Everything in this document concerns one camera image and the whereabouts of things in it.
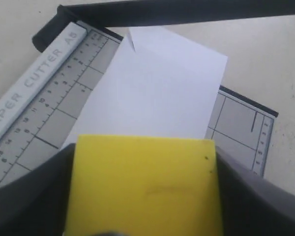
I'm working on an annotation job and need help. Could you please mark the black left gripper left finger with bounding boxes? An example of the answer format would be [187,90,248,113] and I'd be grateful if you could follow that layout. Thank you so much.
[0,144,75,236]

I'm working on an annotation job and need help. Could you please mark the white paper sheet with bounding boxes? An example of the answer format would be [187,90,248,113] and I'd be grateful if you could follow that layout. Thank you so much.
[64,27,228,145]

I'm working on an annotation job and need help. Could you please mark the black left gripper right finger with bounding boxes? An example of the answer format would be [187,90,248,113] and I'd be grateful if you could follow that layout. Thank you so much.
[216,147,295,236]

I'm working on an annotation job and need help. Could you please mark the black cutter blade arm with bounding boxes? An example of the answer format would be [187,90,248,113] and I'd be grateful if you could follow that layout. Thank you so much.
[32,0,295,52]

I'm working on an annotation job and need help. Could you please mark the yellow foam cube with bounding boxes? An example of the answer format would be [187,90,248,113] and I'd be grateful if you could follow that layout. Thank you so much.
[64,135,223,236]

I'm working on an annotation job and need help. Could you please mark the grey paper cutter base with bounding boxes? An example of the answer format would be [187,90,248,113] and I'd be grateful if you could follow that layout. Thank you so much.
[0,22,278,187]

